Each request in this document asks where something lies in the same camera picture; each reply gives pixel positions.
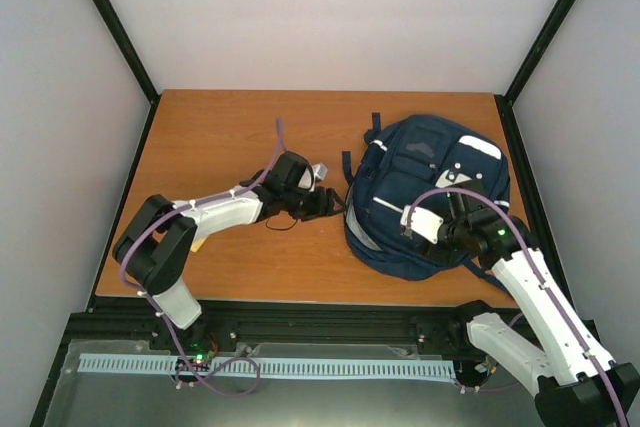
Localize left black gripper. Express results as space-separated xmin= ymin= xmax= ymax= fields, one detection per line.
xmin=283 ymin=186 xmax=347 ymax=222

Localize navy blue student backpack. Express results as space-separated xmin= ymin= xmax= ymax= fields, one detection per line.
xmin=342 ymin=113 xmax=510 ymax=287

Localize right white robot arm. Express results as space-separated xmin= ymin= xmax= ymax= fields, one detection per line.
xmin=401 ymin=186 xmax=639 ymax=426

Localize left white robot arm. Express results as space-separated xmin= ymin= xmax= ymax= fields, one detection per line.
xmin=112 ymin=151 xmax=345 ymax=350

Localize yellow highlighter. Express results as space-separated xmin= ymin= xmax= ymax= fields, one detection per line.
xmin=191 ymin=239 xmax=204 ymax=252

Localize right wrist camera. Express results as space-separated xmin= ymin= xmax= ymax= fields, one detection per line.
xmin=400 ymin=205 xmax=444 ymax=244

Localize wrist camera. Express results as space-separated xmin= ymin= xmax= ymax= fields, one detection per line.
xmin=298 ymin=162 xmax=329 ymax=192
xmin=400 ymin=205 xmax=444 ymax=244

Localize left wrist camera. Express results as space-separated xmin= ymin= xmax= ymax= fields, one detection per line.
xmin=298 ymin=162 xmax=329 ymax=192

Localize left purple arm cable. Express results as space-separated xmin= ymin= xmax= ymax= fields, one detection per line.
xmin=118 ymin=117 xmax=287 ymax=398

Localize light blue slotted cable duct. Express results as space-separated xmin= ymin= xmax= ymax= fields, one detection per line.
xmin=77 ymin=353 xmax=455 ymax=383

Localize left black frame post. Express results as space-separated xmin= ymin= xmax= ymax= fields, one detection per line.
xmin=91 ymin=0 xmax=160 ymax=107

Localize black frame post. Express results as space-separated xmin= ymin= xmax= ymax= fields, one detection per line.
xmin=91 ymin=0 xmax=160 ymax=107
xmin=504 ymin=0 xmax=577 ymax=108

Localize black aluminium frame base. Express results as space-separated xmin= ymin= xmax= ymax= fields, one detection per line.
xmin=32 ymin=89 xmax=564 ymax=426

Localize right black frame post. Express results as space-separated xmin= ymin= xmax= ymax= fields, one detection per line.
xmin=504 ymin=0 xmax=577 ymax=108

